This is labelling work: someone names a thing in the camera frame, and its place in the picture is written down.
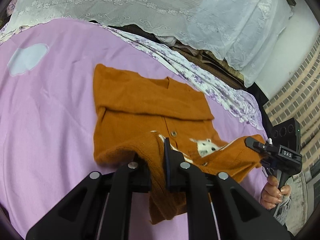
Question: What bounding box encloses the orange knitted cardigan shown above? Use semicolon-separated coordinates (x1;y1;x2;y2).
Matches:
93;64;261;224

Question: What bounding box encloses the person's right hand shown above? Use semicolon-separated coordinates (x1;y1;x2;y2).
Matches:
260;176;292;210

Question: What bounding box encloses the purple floral white bedsheet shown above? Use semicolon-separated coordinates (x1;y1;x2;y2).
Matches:
1;18;264;131

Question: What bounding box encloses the checkered beige grey curtain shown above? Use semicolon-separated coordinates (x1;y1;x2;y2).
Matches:
264;37;320;181

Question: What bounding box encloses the brown woven mat edge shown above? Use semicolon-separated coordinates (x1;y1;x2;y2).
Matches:
171;44;247;90

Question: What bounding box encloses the pink bed sheet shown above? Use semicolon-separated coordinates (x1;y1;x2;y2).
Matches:
1;43;266;237

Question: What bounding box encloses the white lace cover cloth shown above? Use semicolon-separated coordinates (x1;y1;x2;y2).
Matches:
6;0;292;87

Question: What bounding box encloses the black camera box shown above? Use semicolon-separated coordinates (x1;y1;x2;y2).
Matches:
271;118;301;153

